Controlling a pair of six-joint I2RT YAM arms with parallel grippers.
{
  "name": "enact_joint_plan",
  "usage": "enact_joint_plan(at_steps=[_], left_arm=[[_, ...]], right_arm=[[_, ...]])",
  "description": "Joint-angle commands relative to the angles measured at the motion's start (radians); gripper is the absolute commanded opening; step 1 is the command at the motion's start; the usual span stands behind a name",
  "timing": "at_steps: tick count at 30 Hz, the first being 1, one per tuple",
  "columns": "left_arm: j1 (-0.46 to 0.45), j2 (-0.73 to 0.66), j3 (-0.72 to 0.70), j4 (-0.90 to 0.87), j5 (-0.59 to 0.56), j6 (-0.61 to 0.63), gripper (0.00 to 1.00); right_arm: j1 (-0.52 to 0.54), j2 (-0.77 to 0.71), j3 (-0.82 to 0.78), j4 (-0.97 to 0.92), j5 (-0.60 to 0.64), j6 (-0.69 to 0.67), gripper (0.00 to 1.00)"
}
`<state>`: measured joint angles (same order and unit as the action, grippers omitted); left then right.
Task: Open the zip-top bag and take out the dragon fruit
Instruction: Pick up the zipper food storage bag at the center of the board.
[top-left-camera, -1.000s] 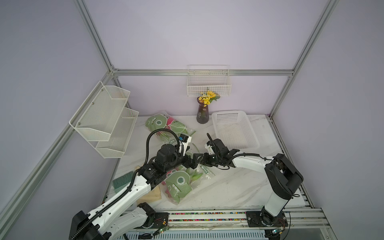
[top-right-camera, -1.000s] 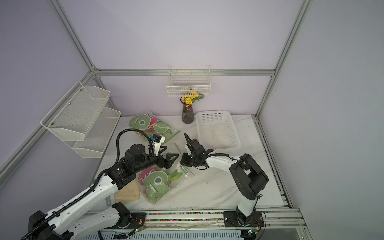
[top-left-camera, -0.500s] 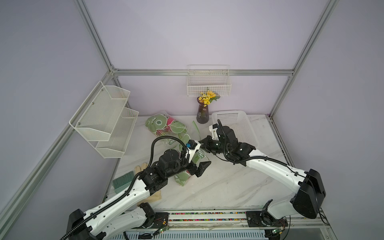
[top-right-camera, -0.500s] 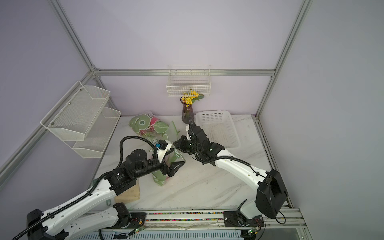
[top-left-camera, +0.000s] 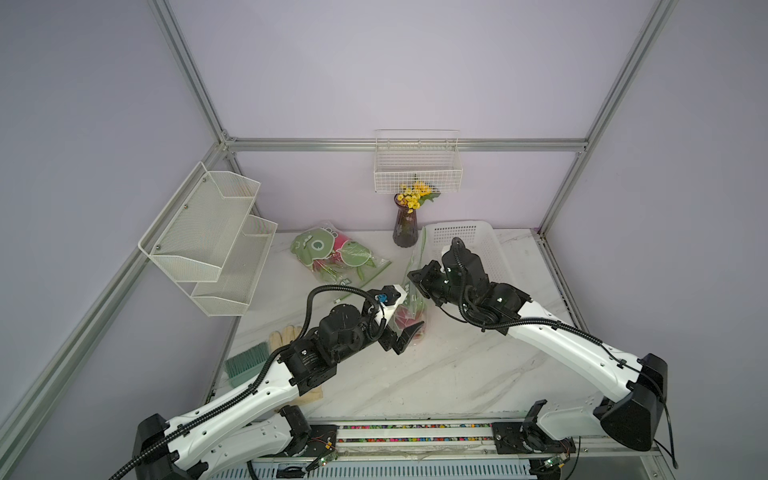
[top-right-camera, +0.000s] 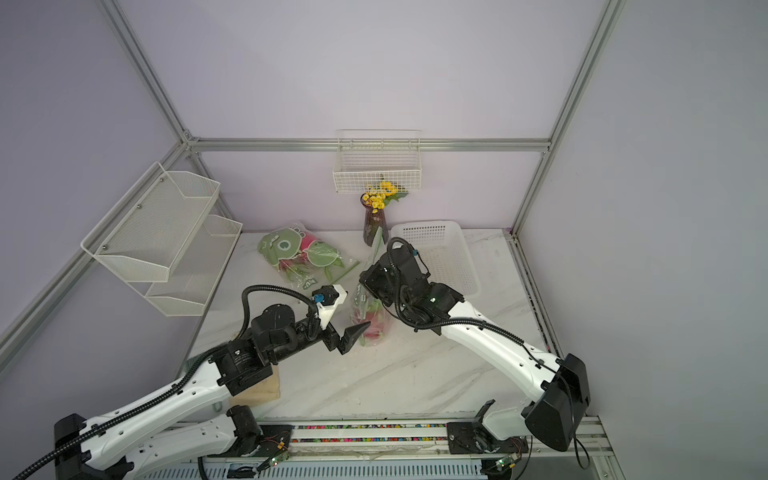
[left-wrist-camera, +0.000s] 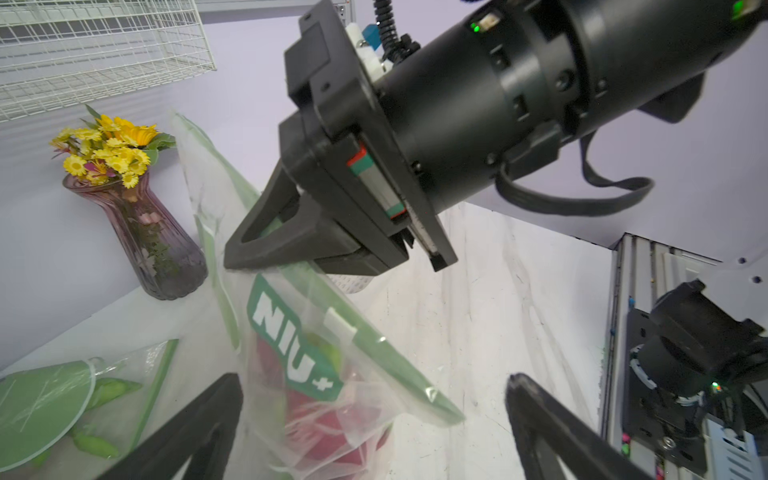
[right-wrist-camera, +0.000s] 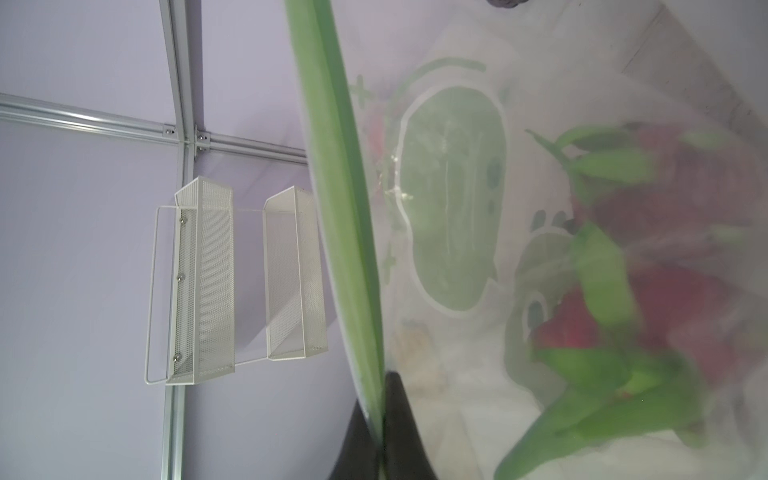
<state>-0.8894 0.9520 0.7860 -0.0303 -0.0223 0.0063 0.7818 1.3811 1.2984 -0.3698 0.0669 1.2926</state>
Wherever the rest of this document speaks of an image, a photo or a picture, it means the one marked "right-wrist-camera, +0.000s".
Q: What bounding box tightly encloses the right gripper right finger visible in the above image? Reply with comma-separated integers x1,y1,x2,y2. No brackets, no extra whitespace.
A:
382,371,437,480

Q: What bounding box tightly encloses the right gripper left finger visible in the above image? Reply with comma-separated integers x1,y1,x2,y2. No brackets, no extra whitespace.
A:
328,402,379,480

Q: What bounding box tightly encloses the pink dragon fruit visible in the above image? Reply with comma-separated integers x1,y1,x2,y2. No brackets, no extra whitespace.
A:
494,122,767,479

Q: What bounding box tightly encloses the green-print zip-top bag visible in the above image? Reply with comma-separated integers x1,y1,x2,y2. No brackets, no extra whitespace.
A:
285,1,767,479

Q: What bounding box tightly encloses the aluminium frame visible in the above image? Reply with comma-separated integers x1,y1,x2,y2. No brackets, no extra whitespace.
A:
0,0,308,480

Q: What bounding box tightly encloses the white two-tier mesh shelf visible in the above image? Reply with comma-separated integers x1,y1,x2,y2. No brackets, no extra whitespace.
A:
144,176,328,386

